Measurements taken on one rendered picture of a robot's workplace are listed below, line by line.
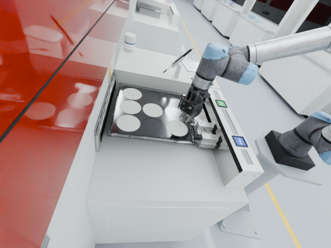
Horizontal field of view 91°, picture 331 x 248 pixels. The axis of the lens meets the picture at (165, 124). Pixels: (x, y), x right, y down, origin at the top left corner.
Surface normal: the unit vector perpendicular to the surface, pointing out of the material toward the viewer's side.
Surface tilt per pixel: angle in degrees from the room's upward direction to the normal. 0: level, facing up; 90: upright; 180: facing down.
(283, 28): 90
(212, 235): 0
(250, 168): 0
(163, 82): 90
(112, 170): 0
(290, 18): 90
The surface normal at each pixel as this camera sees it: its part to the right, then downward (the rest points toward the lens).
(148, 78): 0.07, 0.71
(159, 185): 0.25, -0.69
